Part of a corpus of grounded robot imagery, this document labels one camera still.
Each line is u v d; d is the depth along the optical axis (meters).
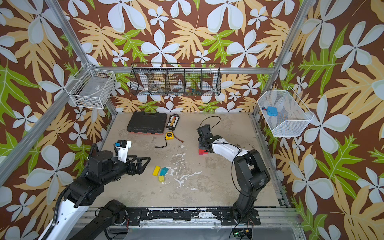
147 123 1.08
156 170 0.89
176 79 0.98
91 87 0.86
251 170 0.48
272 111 0.87
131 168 0.58
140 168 0.59
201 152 0.96
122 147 0.58
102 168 0.48
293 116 0.78
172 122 1.12
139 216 0.74
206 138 0.72
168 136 1.04
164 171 0.88
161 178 0.84
